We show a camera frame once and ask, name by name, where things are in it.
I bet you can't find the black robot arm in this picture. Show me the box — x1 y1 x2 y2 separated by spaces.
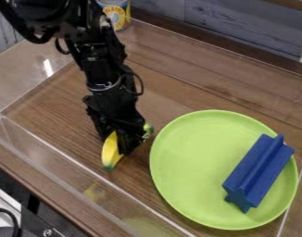
0 0 146 155

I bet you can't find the clear acrylic enclosure wall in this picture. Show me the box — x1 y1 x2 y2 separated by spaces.
0 10 302 237

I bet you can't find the green round plate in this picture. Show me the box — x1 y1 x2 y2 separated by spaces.
150 109 298 231

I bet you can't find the blue plastic block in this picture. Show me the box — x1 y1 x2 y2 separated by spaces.
222 134 294 213

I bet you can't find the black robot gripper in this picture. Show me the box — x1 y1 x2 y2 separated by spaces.
83 86 147 156

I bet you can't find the black cable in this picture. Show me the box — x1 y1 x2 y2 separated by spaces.
0 206 22 237

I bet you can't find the yellow toy banana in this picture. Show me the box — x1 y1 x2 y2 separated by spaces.
102 123 154 171

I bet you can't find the yellow blue tin can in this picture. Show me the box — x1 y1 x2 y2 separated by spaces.
97 0 131 31

